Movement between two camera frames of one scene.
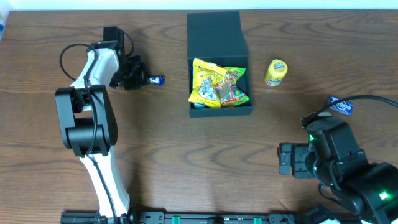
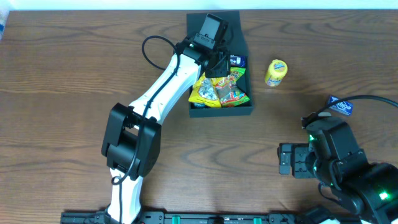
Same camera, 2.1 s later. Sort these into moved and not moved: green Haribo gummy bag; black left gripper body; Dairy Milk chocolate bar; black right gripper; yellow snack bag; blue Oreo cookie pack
Moved: Dairy Milk chocolate bar; black left gripper body
Not moved: yellow snack bag; black right gripper; blue Oreo cookie pack; green Haribo gummy bag
